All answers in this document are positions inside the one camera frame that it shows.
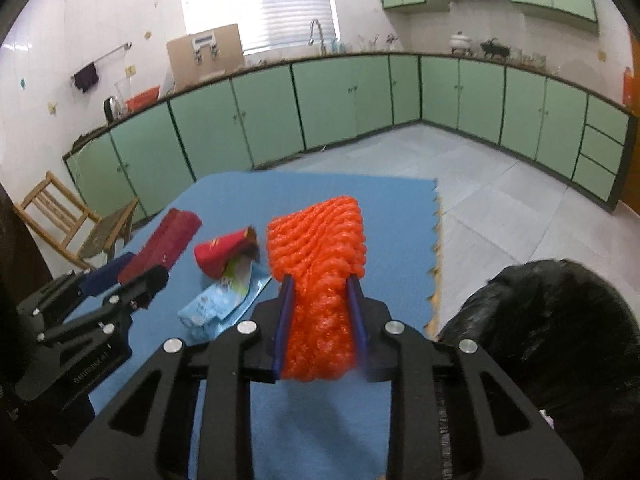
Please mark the brown wooden door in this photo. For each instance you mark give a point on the brown wooden door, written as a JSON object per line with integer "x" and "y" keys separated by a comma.
{"x": 631, "y": 189}

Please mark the dark red box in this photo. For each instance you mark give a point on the dark red box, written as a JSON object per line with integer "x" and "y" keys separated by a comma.
{"x": 150, "y": 267}

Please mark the green lower kitchen cabinets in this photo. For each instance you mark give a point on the green lower kitchen cabinets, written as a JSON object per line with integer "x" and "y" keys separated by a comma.
{"x": 264, "y": 115}

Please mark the cardboard box with water purifier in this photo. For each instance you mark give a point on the cardboard box with water purifier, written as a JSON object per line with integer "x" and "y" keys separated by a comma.
{"x": 202, "y": 56}

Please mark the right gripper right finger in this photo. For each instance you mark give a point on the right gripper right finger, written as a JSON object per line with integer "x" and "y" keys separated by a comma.
{"x": 355, "y": 302}

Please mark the light blue snack wrapper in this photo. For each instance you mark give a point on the light blue snack wrapper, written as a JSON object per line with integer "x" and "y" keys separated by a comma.
{"x": 223, "y": 303}

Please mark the dark hanging towel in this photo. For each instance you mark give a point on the dark hanging towel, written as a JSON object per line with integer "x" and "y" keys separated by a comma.
{"x": 86, "y": 78}

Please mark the red plastic basin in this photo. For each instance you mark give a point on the red plastic basin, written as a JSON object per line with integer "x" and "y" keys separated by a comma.
{"x": 143, "y": 99}

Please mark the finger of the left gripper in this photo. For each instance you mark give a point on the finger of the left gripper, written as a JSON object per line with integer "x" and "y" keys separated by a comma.
{"x": 136, "y": 294}
{"x": 107, "y": 267}

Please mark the red paper cone box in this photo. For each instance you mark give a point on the red paper cone box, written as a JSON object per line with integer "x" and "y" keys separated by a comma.
{"x": 212, "y": 257}

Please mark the wooden chair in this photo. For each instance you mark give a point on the wooden chair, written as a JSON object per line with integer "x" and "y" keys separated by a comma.
{"x": 70, "y": 227}

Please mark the wall towel bar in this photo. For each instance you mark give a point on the wall towel bar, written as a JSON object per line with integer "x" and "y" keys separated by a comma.
{"x": 125, "y": 47}

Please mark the black trash bag bin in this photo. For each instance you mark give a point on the black trash bag bin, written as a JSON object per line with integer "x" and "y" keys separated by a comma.
{"x": 570, "y": 342}

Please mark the white cooking pot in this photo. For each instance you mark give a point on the white cooking pot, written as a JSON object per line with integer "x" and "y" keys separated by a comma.
{"x": 459, "y": 43}

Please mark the blue table mat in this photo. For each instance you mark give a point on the blue table mat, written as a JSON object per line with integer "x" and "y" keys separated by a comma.
{"x": 286, "y": 391}

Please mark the steel kettle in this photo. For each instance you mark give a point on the steel kettle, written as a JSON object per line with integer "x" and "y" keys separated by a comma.
{"x": 112, "y": 109}

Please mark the black wok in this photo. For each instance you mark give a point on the black wok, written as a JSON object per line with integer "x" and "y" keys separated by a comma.
{"x": 493, "y": 49}

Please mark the orange foam net on table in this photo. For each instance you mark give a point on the orange foam net on table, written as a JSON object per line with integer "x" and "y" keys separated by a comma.
{"x": 321, "y": 246}

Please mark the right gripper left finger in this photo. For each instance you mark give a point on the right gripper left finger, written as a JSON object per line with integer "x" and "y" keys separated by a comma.
{"x": 286, "y": 304}

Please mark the kitchen faucet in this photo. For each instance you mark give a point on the kitchen faucet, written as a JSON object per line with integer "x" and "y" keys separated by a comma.
{"x": 316, "y": 36}

